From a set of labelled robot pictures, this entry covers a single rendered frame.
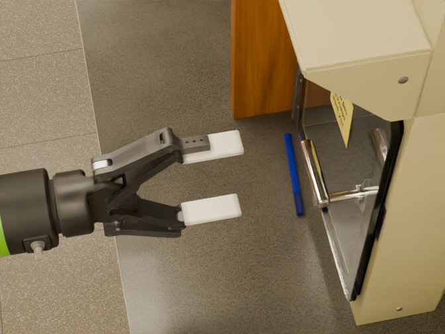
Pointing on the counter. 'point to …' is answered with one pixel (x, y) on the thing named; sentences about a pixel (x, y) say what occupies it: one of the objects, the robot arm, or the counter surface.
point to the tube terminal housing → (413, 201)
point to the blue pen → (293, 175)
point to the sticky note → (342, 114)
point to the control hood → (362, 51)
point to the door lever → (312, 162)
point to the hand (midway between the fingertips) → (230, 176)
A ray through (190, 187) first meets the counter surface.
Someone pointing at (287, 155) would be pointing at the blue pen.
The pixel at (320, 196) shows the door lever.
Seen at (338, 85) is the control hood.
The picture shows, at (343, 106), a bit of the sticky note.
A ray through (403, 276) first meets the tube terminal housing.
